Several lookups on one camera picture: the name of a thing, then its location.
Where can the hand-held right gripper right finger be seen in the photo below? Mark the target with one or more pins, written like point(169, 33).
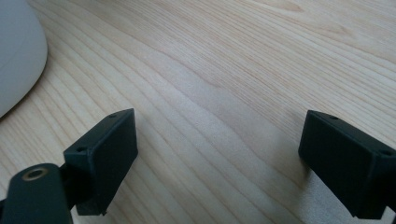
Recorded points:
point(345, 161)

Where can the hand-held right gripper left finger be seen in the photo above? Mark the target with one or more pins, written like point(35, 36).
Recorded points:
point(102, 161)

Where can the white round dish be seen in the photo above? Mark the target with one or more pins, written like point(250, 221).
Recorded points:
point(17, 53)

